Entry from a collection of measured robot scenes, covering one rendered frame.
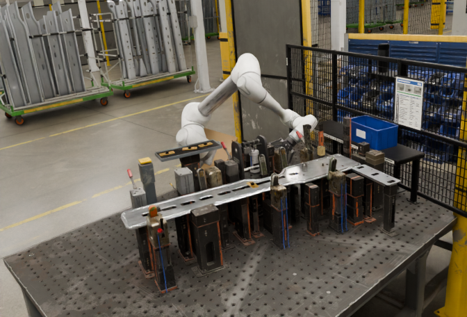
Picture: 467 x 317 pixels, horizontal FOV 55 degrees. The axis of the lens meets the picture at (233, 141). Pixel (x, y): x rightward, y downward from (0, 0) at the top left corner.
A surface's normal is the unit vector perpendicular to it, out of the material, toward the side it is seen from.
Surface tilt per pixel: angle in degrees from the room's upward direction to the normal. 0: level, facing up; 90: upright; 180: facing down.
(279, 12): 89
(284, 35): 90
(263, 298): 0
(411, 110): 90
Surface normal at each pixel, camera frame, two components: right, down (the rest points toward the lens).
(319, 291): -0.07, -0.94
